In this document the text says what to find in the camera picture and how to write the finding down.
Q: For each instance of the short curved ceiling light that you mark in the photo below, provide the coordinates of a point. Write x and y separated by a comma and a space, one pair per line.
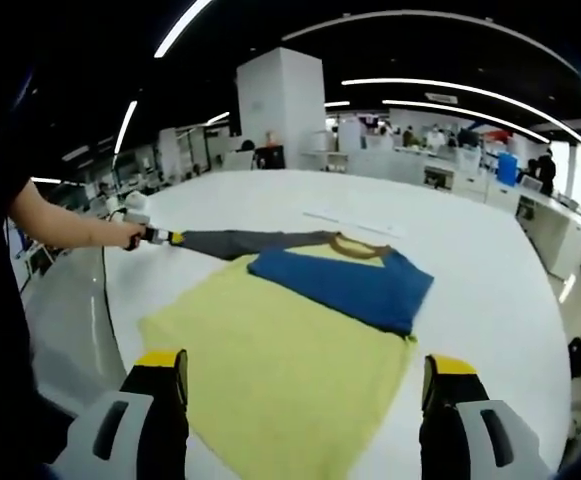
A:
460, 107

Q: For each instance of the long curved ceiling light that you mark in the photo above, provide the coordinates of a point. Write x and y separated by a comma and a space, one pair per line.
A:
460, 86

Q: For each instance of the white square pillar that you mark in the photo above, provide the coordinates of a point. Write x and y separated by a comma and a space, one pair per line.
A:
280, 105

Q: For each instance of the white desk row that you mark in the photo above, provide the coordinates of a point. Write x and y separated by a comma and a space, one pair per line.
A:
555, 235

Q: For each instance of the blue container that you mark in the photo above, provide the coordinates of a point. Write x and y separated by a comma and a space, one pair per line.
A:
508, 170

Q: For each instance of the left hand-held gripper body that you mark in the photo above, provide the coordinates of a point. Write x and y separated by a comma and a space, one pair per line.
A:
156, 237

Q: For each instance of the person's left hand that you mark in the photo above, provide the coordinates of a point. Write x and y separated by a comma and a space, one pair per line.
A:
131, 236

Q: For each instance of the curved ceiling rail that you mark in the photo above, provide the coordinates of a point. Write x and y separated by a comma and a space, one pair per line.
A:
420, 15

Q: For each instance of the straight ceiling light strip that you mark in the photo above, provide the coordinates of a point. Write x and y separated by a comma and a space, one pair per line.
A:
182, 25
126, 127

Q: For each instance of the yellow blue grey garment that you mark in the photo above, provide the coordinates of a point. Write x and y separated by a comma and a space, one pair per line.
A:
280, 360

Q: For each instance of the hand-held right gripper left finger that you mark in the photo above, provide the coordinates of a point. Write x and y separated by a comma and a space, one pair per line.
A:
142, 435

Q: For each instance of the black cabinet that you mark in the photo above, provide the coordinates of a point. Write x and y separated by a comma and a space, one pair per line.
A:
271, 157

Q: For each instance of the small orange object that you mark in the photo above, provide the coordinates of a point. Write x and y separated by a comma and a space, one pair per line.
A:
270, 138

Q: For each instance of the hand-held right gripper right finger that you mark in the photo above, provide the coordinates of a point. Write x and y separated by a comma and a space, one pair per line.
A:
457, 440

